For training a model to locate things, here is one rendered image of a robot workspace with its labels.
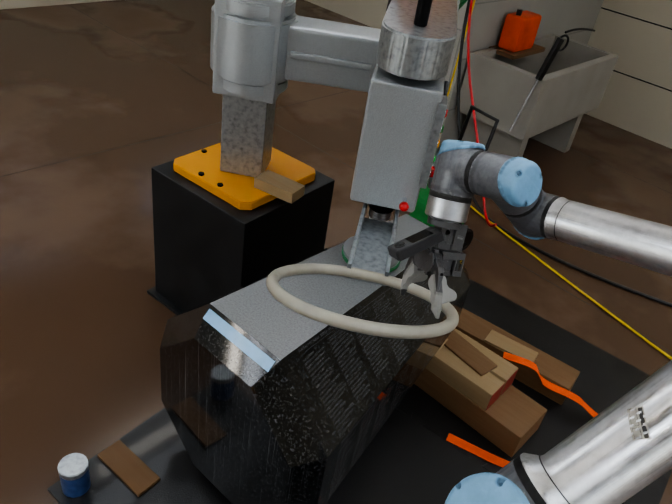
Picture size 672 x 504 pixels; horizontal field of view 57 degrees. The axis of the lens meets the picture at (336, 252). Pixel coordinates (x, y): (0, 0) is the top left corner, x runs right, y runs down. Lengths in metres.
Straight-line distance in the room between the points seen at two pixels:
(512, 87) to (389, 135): 2.88
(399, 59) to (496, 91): 3.02
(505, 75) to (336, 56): 2.39
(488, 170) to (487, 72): 3.63
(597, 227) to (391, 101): 0.86
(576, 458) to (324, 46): 1.94
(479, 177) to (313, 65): 1.44
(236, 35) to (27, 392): 1.70
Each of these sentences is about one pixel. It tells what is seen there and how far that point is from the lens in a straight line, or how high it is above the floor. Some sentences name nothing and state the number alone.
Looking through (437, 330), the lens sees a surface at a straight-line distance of 1.42.
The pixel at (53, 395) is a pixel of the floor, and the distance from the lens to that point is 2.93.
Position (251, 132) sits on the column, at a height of 1.00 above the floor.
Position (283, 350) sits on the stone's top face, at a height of 0.81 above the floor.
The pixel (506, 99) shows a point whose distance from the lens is 4.80.
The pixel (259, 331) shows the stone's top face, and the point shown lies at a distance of 1.96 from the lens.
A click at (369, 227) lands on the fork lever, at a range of 2.04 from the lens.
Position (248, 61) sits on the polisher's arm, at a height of 1.32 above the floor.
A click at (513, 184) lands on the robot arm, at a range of 1.21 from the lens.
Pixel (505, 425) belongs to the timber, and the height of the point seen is 0.15.
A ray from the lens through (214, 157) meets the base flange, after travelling 2.96.
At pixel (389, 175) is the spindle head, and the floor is 1.23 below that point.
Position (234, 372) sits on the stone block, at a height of 0.73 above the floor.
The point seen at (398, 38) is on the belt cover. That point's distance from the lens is 1.83.
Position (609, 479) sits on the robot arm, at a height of 1.46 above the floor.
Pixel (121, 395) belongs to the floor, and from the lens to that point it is 2.88.
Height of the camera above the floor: 2.15
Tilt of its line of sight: 35 degrees down
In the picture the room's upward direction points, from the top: 10 degrees clockwise
